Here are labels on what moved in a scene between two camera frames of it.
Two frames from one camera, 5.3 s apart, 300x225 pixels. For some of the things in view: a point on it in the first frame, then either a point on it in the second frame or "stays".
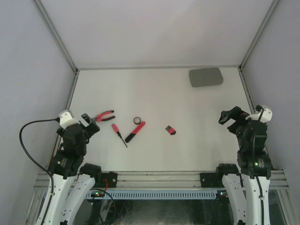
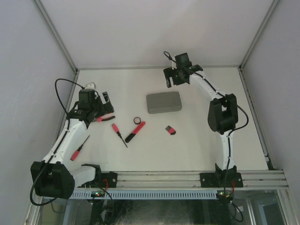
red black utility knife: (134, 132) stays
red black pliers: (100, 118) stays
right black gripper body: (240, 116) -> (175, 74)
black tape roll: (137, 120) stays
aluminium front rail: (164, 180) stays
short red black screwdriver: (116, 130) stays
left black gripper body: (90, 130) -> (100, 109)
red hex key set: (171, 131) stays
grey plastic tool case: (206, 77) -> (163, 102)
